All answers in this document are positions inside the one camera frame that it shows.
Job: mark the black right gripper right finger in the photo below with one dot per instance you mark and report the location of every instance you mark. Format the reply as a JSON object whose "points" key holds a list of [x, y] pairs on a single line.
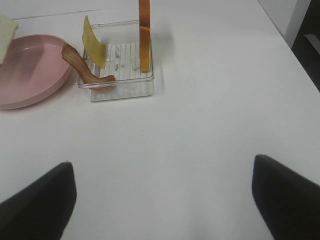
{"points": [[288, 202]]}

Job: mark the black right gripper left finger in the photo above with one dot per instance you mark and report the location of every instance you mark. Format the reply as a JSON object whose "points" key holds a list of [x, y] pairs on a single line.
{"points": [[42, 210]]}

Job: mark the bacon strip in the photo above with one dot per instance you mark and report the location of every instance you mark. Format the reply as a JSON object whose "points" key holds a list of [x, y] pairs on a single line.
{"points": [[73, 58]]}

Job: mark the yellow cheese slice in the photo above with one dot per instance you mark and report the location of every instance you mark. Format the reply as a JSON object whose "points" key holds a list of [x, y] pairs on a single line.
{"points": [[94, 48]]}

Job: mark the bread slice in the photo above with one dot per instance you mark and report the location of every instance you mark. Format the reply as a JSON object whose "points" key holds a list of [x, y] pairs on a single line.
{"points": [[8, 28], [145, 35]]}

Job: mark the pink plate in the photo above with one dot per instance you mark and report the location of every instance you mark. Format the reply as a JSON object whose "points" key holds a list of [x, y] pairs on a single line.
{"points": [[32, 71]]}

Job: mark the dark chair at edge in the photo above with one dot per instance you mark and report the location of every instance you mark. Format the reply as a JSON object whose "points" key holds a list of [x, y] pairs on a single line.
{"points": [[303, 49]]}

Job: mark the clear right plastic container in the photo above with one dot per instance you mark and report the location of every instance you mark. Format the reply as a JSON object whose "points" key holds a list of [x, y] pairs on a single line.
{"points": [[122, 41]]}

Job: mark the upright bread slice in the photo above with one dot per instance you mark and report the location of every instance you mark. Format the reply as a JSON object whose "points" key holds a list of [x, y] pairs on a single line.
{"points": [[145, 35]]}

